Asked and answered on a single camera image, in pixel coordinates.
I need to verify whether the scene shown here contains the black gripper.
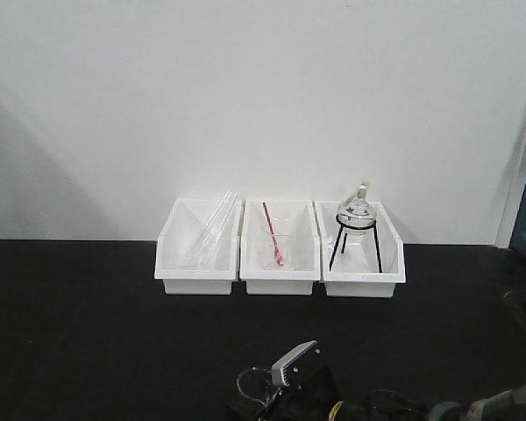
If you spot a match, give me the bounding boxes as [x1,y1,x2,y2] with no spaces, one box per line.
[226,363,338,420]

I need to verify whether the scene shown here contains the clear glass beaker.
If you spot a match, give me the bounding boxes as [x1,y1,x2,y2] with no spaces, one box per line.
[236,367,276,406]

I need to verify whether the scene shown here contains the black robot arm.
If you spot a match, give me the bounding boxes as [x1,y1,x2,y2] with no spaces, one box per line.
[226,370,526,420]

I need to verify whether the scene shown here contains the small beaker in bin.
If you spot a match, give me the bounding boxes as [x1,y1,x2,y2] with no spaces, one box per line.
[258,217,293,270]

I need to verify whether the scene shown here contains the right white plastic bin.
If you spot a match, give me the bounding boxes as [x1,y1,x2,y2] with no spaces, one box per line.
[314,201,406,298]

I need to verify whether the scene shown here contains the white plastic bin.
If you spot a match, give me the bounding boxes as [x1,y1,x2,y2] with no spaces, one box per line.
[154,192,243,295]
[239,197,321,296]
[314,201,406,298]

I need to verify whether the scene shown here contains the red striped stirring rod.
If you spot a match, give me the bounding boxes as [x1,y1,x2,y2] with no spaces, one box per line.
[262,202,285,267]

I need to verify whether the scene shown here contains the middle white plastic bin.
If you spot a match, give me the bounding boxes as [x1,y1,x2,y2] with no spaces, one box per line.
[239,197,321,296]

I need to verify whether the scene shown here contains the clear glass tubes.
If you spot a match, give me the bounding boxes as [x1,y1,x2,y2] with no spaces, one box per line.
[179,190,238,268]

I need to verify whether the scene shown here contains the left white plastic bin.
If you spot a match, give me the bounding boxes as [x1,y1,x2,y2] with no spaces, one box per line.
[154,192,243,295]

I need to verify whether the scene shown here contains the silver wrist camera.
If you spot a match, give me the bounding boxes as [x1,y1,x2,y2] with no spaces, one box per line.
[271,340,322,388]

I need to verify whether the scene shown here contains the black wire tripod stand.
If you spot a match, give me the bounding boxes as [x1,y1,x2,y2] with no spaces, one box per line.
[328,214,384,273]

